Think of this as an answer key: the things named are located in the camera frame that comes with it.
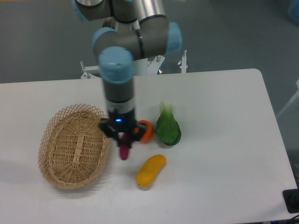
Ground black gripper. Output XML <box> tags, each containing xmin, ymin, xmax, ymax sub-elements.
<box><xmin>99</xmin><ymin>109</ymin><xmax>147</xmax><ymax>148</ymax></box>

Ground purple sweet potato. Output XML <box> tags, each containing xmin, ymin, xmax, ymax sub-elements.
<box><xmin>119</xmin><ymin>133</ymin><xmax>130</xmax><ymax>161</ymax></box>

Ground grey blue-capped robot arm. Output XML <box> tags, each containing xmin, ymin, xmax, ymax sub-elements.
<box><xmin>72</xmin><ymin>0</ymin><xmax>183</xmax><ymax>146</ymax></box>

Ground woven wicker basket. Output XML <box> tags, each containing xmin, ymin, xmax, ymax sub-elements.
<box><xmin>38</xmin><ymin>104</ymin><xmax>111</xmax><ymax>189</ymax></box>

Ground orange fruit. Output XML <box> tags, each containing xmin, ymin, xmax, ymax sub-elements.
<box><xmin>138</xmin><ymin>120</ymin><xmax>154</xmax><ymax>144</ymax></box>

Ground green bok choy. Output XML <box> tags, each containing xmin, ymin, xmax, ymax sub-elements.
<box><xmin>155</xmin><ymin>100</ymin><xmax>181</xmax><ymax>146</ymax></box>

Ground yellow mango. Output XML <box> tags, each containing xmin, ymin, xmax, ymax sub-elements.
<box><xmin>135</xmin><ymin>154</ymin><xmax>167</xmax><ymax>188</ymax></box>

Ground black device at table edge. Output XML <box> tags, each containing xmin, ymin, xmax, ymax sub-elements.
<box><xmin>282</xmin><ymin>189</ymin><xmax>299</xmax><ymax>214</ymax></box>

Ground blue object top right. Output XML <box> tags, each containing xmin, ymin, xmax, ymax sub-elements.
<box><xmin>288</xmin><ymin>0</ymin><xmax>299</xmax><ymax>25</ymax></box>

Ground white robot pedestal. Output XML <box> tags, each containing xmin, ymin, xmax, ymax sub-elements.
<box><xmin>101</xmin><ymin>16</ymin><xmax>150</xmax><ymax>77</ymax></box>

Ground white metal base frame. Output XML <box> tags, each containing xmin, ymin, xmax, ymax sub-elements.
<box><xmin>80</xmin><ymin>49</ymin><xmax>189</xmax><ymax>79</ymax></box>

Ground white frame at right edge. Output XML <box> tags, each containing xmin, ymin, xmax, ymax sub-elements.
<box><xmin>276</xmin><ymin>80</ymin><xmax>299</xmax><ymax>119</ymax></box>

